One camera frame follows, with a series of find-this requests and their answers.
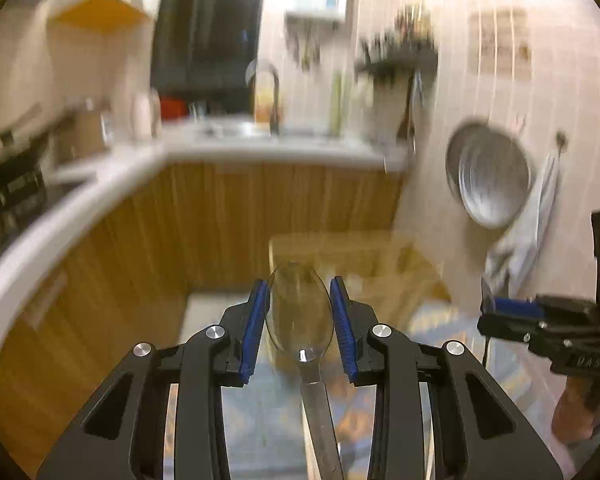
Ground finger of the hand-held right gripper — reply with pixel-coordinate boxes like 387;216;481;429
477;298;547;345

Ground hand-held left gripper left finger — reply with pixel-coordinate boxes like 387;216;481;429
37;280;270;480

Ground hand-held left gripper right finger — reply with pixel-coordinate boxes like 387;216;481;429
329;275;564;480

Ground metal spoon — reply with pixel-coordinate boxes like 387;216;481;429
264;261;345;480

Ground person's right forearm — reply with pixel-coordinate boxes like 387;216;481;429
551;373;600;445

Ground light wooden box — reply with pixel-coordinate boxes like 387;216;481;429
269;231;452;313

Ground blue patterned mat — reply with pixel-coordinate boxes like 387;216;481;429
162;295;526;480

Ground grey hanging towel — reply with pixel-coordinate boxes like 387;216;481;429
482;152;563;298

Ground wooden kitchen cabinet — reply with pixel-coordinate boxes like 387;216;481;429
0;160;406;476

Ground hanging metal basin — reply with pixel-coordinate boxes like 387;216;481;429
445;121;537;229

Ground steel sink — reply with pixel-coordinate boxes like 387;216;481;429
195;119;276;140

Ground green bottle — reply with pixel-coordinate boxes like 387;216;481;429
331;72;345;135

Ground red container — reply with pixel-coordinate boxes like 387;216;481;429
160;98;187;121

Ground metal kitchen faucet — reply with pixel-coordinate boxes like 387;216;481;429
246;60;282;137

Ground white bottle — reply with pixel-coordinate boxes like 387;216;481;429
131;89;162;142

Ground brown pot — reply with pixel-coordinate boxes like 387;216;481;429
55;105;112;161

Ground gas stove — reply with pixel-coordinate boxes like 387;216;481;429
0;167;88;266

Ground black wok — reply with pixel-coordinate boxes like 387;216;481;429
0;105;52;192

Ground black wall rack with utensils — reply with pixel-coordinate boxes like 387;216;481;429
354;4;440;83

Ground white wall shelf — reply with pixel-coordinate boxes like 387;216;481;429
284;9;343;28

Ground yellow-bottomed wall cabinet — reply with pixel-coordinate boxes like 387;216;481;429
46;0;152;37

